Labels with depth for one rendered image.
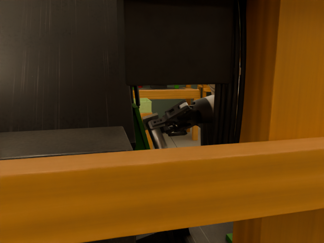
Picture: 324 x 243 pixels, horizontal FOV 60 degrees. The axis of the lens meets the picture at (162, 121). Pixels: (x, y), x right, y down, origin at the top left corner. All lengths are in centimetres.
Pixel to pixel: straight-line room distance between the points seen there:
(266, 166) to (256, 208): 6
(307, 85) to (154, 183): 26
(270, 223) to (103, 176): 28
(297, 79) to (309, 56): 4
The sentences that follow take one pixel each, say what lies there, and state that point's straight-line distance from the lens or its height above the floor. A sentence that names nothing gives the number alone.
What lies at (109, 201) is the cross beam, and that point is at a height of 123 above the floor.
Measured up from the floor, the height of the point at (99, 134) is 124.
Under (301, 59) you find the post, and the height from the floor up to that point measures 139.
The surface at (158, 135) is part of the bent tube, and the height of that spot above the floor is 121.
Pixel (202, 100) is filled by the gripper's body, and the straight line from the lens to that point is 72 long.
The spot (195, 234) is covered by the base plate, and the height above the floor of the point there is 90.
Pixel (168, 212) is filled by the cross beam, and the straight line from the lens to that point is 35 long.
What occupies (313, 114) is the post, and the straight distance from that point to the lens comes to 47.
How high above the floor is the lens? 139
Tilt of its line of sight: 12 degrees down
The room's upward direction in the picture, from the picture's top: straight up
